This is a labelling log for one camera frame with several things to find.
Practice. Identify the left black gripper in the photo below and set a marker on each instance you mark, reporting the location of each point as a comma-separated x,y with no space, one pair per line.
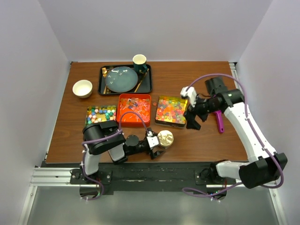
153,154

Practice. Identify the purple plastic scoop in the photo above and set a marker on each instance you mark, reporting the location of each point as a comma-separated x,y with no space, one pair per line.
219,119

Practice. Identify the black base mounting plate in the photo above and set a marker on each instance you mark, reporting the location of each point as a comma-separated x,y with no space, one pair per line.
158,177

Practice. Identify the gold fork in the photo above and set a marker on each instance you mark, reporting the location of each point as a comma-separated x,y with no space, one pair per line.
104,74

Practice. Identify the gold tin of gummies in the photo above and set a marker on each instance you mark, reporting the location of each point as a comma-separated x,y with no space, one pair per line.
170,111

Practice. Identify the gold chopsticks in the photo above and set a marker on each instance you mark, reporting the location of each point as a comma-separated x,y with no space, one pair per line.
139,84

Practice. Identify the clear plastic jar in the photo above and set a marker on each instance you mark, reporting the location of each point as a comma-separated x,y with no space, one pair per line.
165,145

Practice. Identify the white ceramic bowl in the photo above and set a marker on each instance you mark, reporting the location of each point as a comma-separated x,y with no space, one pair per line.
82,88

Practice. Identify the blue-grey ceramic plate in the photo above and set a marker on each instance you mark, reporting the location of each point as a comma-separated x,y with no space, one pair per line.
121,79

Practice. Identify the black serving tray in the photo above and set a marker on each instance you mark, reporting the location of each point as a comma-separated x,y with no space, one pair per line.
146,86

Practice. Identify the gold round jar lid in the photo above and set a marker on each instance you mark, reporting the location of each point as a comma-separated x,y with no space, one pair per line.
165,136

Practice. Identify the orange lollipop box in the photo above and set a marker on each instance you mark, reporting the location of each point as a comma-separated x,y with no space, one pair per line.
133,110

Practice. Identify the dark green mug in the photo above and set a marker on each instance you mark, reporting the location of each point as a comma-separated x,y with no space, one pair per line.
139,62

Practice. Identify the star candy tin box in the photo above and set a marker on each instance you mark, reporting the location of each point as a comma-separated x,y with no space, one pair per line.
101,118

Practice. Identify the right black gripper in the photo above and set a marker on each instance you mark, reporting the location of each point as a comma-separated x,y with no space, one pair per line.
190,114

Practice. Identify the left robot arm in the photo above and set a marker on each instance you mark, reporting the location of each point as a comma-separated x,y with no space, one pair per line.
108,137

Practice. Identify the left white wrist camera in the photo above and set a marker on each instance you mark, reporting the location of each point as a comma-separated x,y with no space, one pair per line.
152,139

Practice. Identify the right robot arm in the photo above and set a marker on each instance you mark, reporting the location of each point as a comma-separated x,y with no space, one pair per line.
265,166

